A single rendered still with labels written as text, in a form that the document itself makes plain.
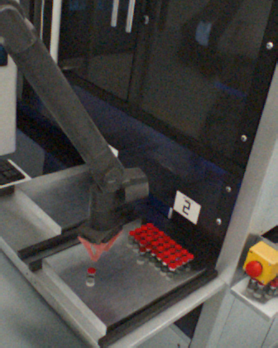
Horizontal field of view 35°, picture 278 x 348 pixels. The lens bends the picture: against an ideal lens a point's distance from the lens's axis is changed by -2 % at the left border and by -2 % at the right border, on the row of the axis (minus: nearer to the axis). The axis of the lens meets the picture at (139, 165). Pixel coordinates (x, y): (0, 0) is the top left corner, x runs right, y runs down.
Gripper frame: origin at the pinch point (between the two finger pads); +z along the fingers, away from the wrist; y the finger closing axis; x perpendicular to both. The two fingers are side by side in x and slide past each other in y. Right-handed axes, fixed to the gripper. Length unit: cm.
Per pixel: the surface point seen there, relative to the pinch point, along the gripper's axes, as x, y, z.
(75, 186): 33.0, 30.3, 11.7
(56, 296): 4.6, -10.2, 9.6
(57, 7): 49, 38, -42
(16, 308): 68, 29, 99
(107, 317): -8.6, -7.6, 9.9
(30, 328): 55, 25, 99
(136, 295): -9.8, 2.8, 10.6
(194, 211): -10.9, 27.2, -1.8
